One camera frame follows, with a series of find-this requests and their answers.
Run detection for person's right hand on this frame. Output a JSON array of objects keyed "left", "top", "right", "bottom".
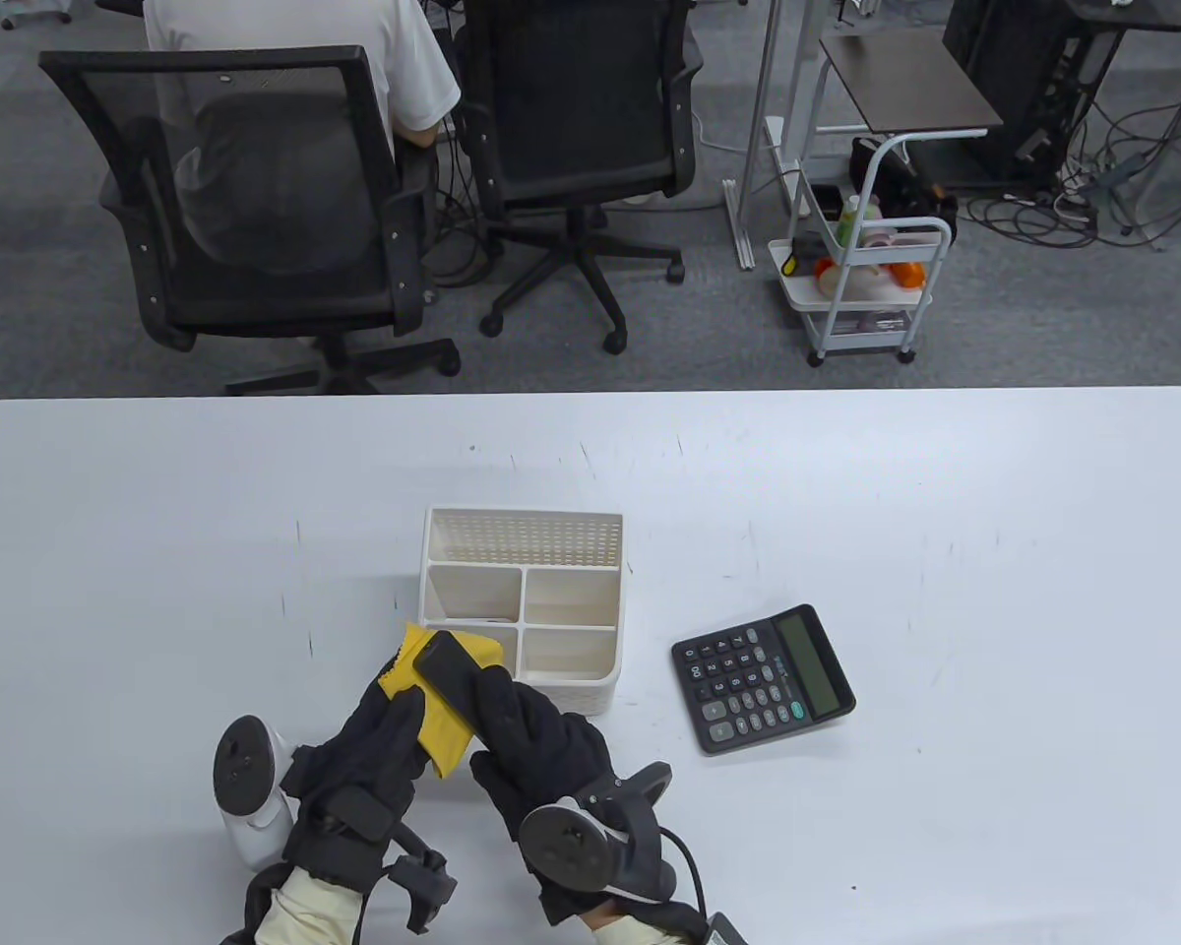
[{"left": 468, "top": 666, "right": 710, "bottom": 941}]

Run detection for person's left hand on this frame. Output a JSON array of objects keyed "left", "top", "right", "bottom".
[{"left": 278, "top": 677, "right": 429, "bottom": 884}]

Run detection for yellow cleaning cloth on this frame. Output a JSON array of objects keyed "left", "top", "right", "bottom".
[{"left": 374, "top": 620, "right": 505, "bottom": 781}]

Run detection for black remote control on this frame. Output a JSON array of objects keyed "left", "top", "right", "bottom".
[{"left": 411, "top": 630, "right": 508, "bottom": 729}]

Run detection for black calculator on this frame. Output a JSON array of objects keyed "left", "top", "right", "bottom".
[{"left": 671, "top": 603, "right": 857, "bottom": 756}]

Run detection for person's left forearm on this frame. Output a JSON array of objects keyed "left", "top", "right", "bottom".
[{"left": 221, "top": 861, "right": 365, "bottom": 945}]

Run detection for dark grey handheld controller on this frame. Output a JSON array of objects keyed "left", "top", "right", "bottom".
[
  {"left": 214, "top": 716, "right": 296, "bottom": 872},
  {"left": 519, "top": 761, "right": 705, "bottom": 902}
]

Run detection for white plastic organizer basket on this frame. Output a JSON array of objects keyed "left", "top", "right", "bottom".
[{"left": 418, "top": 507, "right": 626, "bottom": 715}]

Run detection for black mesh office chair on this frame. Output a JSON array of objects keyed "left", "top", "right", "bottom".
[
  {"left": 39, "top": 44, "right": 462, "bottom": 395},
  {"left": 443, "top": 0, "right": 707, "bottom": 355}
]

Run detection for white rolling cart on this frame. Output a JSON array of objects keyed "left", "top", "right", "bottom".
[{"left": 770, "top": 131, "right": 954, "bottom": 368}]

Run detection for black bag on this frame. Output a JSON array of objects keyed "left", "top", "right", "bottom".
[{"left": 851, "top": 136, "right": 959, "bottom": 247}]

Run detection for brown top side table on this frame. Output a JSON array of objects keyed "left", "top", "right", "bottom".
[{"left": 723, "top": 0, "right": 1005, "bottom": 272}]

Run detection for black computer tower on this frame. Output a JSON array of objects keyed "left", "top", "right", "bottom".
[{"left": 943, "top": 0, "right": 1074, "bottom": 188}]

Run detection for black desk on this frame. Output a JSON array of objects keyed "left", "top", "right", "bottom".
[{"left": 1014, "top": 0, "right": 1181, "bottom": 242}]

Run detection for hanging black cables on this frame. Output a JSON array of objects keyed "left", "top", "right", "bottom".
[{"left": 423, "top": 0, "right": 503, "bottom": 291}]

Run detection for tangle of floor cables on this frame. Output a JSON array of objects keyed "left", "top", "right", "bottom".
[{"left": 955, "top": 0, "right": 1181, "bottom": 252}]

